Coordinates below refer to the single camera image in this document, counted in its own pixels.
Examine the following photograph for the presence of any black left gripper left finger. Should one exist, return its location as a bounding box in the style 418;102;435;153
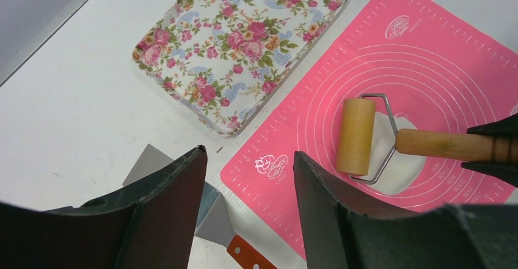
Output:
1;146;208;268

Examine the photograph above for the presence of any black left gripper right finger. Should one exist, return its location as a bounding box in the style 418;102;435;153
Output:
293;151;517;268

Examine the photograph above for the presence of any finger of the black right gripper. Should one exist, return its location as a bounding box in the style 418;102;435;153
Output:
461;162;517;188
466;113;518;136

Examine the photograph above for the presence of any white dough lump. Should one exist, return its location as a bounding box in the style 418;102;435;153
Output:
367;112;426;196

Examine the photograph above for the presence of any wooden rolling pin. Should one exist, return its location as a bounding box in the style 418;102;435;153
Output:
335;93;517;185

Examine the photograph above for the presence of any pink silicone baking mat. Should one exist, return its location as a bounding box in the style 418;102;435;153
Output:
221;0;517;257

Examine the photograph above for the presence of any floral rectangular tray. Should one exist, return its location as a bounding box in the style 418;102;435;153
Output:
132;0;349;136

